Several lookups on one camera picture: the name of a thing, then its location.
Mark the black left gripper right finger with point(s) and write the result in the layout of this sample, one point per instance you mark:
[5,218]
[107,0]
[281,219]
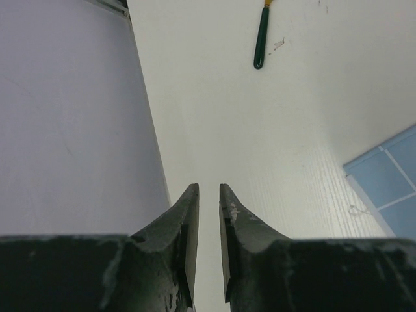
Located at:
[266,271]

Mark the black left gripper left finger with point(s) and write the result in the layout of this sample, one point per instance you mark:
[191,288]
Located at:
[151,270]

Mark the blue checked cloth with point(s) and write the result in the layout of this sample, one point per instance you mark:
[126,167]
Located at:
[384,180]

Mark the orange knife green handle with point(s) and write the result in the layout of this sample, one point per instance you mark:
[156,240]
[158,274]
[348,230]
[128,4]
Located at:
[259,55]

